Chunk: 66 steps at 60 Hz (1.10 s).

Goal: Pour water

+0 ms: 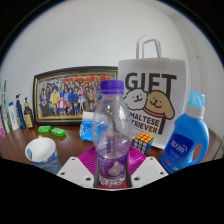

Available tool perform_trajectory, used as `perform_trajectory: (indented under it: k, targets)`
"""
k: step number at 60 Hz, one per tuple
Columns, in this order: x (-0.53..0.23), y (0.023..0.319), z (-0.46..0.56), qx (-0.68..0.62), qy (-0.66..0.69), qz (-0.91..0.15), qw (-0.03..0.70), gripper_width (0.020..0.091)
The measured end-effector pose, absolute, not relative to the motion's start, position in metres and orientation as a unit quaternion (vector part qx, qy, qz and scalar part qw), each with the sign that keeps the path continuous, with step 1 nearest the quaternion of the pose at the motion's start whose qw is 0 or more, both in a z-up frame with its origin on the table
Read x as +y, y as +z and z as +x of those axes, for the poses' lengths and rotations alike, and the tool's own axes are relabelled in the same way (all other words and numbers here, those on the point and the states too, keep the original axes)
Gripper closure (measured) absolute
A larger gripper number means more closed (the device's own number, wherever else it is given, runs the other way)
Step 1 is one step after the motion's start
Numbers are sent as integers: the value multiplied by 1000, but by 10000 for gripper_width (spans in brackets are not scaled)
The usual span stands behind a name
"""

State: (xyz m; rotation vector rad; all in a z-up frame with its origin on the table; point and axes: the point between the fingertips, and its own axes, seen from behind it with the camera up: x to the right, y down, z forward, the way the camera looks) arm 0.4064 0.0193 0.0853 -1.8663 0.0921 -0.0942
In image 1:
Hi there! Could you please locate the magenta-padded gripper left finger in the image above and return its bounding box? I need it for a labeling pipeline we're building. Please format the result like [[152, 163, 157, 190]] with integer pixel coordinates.
[[56, 145, 100, 189]]

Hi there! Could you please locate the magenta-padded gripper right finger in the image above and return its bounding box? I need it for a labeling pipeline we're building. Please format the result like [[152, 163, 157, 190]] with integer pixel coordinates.
[[125, 145, 169, 189]]

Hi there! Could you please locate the clear purple-capped water bottle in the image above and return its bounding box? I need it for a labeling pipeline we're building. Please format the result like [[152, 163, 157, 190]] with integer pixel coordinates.
[[92, 79, 134, 188]]

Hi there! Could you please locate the colourful puzzle cube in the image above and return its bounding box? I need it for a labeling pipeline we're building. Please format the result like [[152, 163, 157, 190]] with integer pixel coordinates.
[[133, 132, 155, 155]]

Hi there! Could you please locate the blue patterned paper cup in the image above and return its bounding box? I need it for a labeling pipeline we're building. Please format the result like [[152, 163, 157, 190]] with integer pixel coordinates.
[[24, 137, 63, 175]]

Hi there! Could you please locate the small green pack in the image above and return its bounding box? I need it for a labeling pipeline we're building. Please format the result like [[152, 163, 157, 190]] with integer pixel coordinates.
[[49, 126, 67, 138], [37, 125, 53, 134]]

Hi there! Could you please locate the blue tissue pack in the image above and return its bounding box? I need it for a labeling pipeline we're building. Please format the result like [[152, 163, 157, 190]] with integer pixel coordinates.
[[79, 110, 96, 143]]

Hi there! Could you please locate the blue detergent bottle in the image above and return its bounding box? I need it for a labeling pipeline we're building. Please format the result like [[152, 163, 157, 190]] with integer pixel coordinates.
[[159, 90, 211, 175]]

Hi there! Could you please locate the amber pump bottle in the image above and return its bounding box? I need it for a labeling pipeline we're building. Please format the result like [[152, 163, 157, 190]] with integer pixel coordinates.
[[23, 96, 36, 129]]

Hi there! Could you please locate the brown wooden side table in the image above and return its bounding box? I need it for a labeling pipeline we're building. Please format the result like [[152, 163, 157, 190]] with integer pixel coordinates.
[[206, 128, 224, 160]]

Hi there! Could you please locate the framed group picture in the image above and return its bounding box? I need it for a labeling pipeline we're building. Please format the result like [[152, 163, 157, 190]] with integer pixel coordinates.
[[32, 65, 119, 126]]

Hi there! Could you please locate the dark blue pump bottle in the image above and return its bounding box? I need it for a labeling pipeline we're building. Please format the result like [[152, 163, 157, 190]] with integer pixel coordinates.
[[14, 93, 27, 130]]

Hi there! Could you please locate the white blue-capped bottle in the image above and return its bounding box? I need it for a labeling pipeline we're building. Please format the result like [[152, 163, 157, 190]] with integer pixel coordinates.
[[7, 101, 20, 132]]

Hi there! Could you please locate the white paper gift bag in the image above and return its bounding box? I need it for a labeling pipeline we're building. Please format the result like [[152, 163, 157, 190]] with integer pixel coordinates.
[[117, 34, 188, 150]]

